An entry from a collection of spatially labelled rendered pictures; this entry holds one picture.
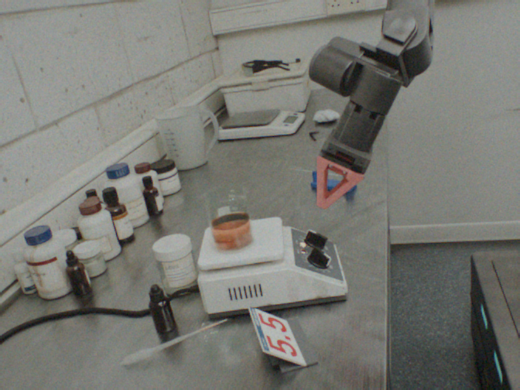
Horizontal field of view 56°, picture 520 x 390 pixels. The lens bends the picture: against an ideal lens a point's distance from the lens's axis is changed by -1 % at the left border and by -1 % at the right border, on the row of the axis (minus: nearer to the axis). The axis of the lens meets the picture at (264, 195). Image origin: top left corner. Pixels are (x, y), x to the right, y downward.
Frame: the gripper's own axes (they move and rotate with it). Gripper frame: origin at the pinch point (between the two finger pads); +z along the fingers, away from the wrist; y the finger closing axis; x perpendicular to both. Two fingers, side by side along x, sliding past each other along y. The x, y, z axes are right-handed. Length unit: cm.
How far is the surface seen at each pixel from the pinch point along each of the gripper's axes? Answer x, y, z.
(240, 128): -32, -78, 16
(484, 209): 67, -149, 23
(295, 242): -1.2, 2.3, 7.3
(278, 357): 2.6, 20.5, 13.5
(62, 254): -35.2, 4.1, 26.5
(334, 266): 5.3, 4.3, 7.2
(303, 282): 2.0, 9.4, 8.9
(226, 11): -65, -133, -11
